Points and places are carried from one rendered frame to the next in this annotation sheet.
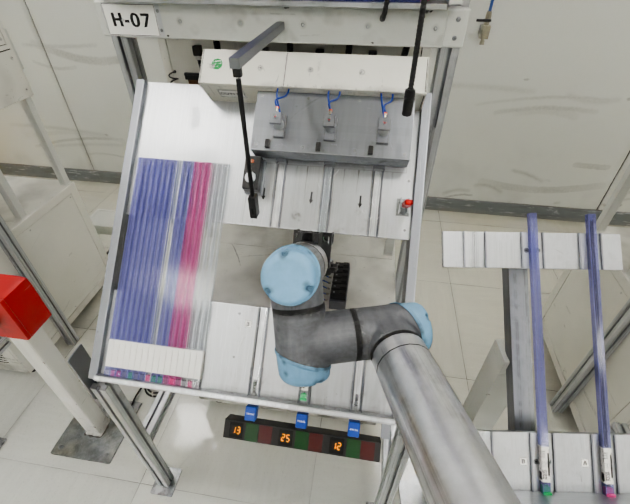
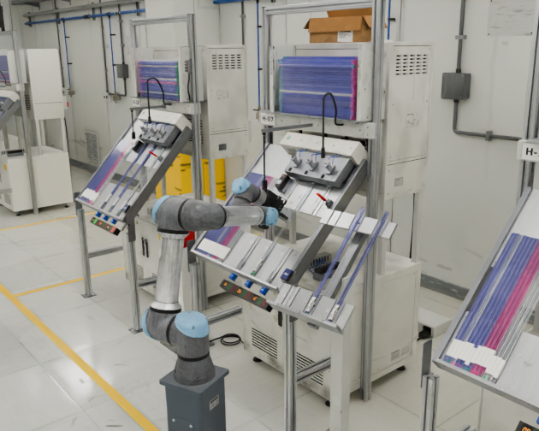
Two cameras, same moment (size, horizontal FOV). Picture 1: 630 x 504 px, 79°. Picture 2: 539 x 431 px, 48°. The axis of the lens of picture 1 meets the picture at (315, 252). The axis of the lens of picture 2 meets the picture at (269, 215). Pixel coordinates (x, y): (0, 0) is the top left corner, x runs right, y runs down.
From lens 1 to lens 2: 222 cm
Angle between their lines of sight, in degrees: 44
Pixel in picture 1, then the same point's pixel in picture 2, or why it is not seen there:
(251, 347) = (247, 251)
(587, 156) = not seen: outside the picture
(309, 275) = (241, 183)
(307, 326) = (238, 201)
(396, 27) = (347, 128)
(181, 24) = (281, 121)
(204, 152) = (274, 173)
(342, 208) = (309, 202)
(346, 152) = (314, 175)
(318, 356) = not seen: hidden behind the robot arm
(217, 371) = (231, 258)
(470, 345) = (468, 416)
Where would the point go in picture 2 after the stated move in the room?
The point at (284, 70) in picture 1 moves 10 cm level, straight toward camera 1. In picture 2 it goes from (308, 142) to (297, 144)
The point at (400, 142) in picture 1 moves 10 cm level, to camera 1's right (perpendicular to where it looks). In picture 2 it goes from (334, 174) to (353, 177)
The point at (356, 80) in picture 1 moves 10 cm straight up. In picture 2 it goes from (330, 148) to (330, 126)
